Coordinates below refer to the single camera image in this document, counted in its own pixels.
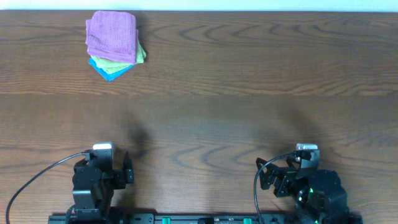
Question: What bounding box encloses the purple microfiber cloth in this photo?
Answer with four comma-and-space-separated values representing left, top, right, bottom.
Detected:
85, 11, 137, 63

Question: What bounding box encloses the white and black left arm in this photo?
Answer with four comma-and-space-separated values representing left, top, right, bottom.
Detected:
65, 149, 134, 223

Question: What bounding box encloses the folded blue cloth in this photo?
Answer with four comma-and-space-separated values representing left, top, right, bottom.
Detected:
88, 58, 134, 82

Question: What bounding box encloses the folded green cloth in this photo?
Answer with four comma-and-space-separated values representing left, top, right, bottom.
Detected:
91, 40, 146, 74

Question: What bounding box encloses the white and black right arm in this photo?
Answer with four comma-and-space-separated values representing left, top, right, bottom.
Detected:
253, 144, 363, 224

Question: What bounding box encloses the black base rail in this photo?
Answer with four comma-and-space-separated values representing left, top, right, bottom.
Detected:
48, 212, 364, 224

